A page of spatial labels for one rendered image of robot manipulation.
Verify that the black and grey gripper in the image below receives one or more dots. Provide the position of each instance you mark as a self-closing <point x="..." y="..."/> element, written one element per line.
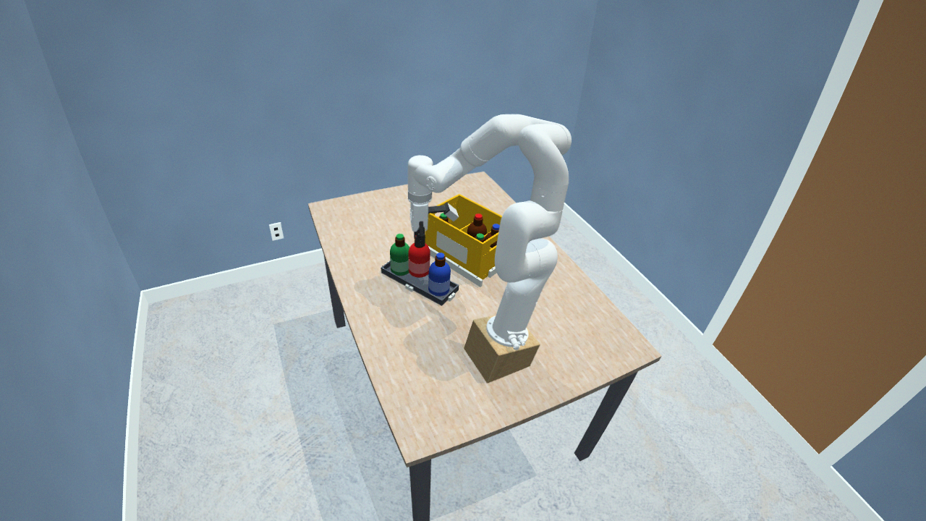
<point x="419" y="217"/>

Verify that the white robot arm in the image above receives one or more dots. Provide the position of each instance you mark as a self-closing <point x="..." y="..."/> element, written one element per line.
<point x="520" y="251"/>

